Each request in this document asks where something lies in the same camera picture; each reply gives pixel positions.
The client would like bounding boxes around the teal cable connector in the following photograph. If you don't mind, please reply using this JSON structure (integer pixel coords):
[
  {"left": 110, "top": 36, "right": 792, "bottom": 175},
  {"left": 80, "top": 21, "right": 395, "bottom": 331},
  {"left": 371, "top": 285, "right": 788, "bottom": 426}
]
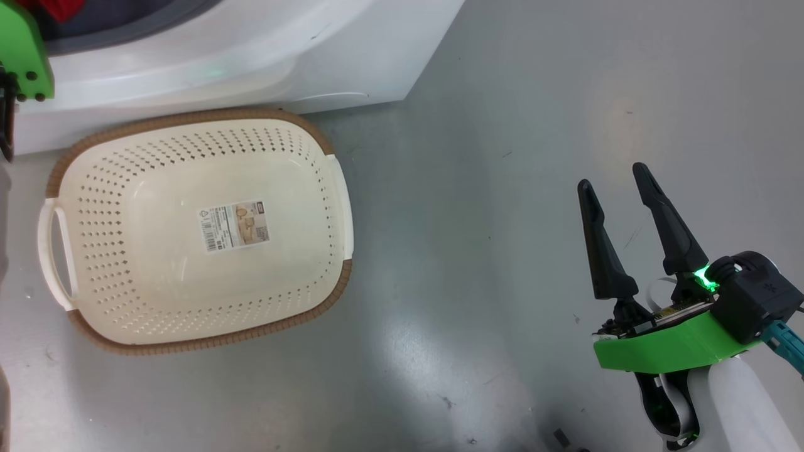
[{"left": 761, "top": 320, "right": 804, "bottom": 377}]

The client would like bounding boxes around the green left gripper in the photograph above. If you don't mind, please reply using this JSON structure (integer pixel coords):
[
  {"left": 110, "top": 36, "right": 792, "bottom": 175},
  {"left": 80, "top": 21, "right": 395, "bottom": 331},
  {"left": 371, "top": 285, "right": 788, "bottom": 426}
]
[{"left": 0, "top": 0, "right": 55, "bottom": 102}]

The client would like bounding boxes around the round white filter cover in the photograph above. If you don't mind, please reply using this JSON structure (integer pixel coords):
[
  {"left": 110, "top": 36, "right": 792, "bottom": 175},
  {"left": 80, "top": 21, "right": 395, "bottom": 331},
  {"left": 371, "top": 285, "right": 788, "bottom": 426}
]
[{"left": 284, "top": 92, "right": 372, "bottom": 107}]

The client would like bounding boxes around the white front-load washing machine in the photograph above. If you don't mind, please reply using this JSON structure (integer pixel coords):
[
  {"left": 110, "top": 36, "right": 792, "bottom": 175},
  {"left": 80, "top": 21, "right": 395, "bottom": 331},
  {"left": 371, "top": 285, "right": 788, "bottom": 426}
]
[{"left": 13, "top": 0, "right": 466, "bottom": 156}]

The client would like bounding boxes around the white product label sticker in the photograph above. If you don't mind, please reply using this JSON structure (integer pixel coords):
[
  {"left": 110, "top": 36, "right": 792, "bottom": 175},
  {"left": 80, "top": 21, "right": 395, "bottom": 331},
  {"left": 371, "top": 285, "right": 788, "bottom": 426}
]
[{"left": 197, "top": 200, "right": 271, "bottom": 254}]

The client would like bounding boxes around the red and white garment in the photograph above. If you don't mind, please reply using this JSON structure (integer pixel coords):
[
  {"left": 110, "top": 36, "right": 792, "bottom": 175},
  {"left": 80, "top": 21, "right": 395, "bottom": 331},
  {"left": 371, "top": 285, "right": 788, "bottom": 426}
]
[{"left": 16, "top": 0, "right": 96, "bottom": 24}]

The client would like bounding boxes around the cream perforated laundry basket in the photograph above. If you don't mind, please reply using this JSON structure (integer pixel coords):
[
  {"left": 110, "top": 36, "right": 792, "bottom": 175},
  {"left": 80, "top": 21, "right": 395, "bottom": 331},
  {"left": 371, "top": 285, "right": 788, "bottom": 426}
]
[{"left": 37, "top": 107, "right": 355, "bottom": 357}]

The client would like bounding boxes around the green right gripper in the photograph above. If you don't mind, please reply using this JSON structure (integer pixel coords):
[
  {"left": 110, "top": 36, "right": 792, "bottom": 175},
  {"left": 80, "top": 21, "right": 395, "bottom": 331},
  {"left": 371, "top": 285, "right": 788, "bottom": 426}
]
[{"left": 577, "top": 162, "right": 762, "bottom": 374}]

